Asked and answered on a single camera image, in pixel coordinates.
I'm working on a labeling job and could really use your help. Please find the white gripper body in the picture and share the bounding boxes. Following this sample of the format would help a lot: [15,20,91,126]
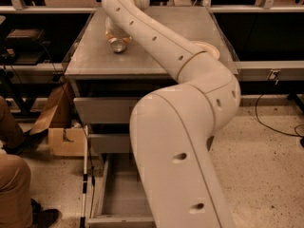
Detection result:
[105,17,130,39]

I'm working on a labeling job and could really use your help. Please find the red coke can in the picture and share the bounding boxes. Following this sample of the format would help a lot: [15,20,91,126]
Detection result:
[108,37,126,53]

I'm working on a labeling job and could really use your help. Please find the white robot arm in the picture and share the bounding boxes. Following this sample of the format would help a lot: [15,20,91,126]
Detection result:
[102,0,240,228]

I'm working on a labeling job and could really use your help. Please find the grey drawer cabinet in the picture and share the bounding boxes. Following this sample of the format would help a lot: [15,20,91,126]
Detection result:
[65,6,239,228]

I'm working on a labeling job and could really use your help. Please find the grey top drawer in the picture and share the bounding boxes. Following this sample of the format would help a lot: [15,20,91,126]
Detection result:
[74,97,138,124]

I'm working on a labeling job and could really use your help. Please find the grey middle drawer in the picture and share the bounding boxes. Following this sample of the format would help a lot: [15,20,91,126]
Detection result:
[89,134,131,154]

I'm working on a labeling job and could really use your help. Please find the grey open bottom drawer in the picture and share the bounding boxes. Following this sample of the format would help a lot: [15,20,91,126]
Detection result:
[87,153,156,228]

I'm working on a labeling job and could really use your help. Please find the white paper bowl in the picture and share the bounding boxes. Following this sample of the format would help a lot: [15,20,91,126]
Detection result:
[193,41,220,60]

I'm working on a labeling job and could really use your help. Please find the black equipment on shelf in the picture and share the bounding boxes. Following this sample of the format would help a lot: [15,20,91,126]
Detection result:
[0,28,50,66]

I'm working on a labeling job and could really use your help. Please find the open cardboard box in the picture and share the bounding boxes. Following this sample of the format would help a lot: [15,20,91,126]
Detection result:
[29,83,86,157]

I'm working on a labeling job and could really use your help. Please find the white black pole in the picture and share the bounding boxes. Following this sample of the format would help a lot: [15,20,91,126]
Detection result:
[79,125,88,228]

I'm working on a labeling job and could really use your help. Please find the person leg tan trousers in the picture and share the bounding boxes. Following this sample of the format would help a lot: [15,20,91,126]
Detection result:
[0,154,32,228]

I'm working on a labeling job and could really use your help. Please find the black shoe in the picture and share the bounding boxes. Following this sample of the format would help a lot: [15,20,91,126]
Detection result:
[31,199,60,228]

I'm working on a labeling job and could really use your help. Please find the black floor cable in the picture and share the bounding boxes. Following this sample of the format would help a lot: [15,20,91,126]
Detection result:
[255,79,304,149]

